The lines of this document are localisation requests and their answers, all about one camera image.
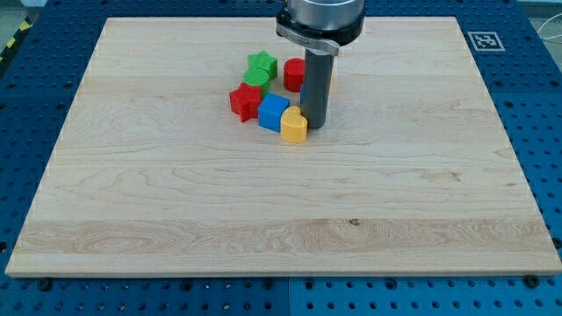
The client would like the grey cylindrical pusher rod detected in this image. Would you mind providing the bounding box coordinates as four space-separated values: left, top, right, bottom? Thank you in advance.
300 49 334 129

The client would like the yellow heart block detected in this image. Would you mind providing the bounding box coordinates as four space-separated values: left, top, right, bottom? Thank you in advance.
280 106 307 143

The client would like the red cylinder block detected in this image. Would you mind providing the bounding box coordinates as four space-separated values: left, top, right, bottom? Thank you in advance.
284 58 305 92

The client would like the blue block behind rod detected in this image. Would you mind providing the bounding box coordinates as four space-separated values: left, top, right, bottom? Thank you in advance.
299 84 305 104

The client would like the green star block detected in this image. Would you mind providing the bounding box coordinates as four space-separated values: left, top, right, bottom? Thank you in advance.
247 50 277 80

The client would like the green cylinder block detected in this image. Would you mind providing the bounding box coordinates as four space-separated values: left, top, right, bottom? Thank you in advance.
243 68 270 97

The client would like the blue cube block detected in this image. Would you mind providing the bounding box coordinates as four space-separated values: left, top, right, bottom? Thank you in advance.
258 93 290 133

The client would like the red star block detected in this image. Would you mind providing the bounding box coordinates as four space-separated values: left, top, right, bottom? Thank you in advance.
229 83 262 122

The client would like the white fiducial marker tag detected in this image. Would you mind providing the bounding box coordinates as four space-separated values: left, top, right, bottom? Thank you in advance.
467 31 505 52

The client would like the wooden board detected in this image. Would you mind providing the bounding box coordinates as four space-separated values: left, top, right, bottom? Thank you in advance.
6 17 561 278

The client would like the white cable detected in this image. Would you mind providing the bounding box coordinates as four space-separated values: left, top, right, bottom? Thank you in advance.
536 12 562 47

